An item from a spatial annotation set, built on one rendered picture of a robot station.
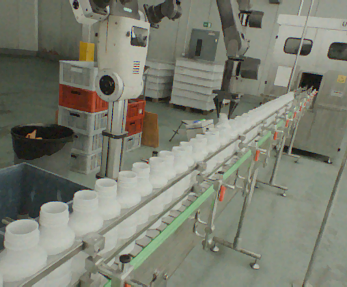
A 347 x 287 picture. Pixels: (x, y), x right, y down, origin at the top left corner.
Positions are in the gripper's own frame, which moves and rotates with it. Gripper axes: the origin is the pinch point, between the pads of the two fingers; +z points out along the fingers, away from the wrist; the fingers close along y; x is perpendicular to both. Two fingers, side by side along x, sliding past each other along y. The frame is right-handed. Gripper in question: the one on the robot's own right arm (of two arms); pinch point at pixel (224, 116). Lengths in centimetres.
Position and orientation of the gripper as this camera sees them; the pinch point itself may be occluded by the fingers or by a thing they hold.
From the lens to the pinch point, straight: 118.2
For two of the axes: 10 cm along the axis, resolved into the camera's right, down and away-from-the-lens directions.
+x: 4.4, -2.1, 8.7
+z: -1.2, 9.5, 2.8
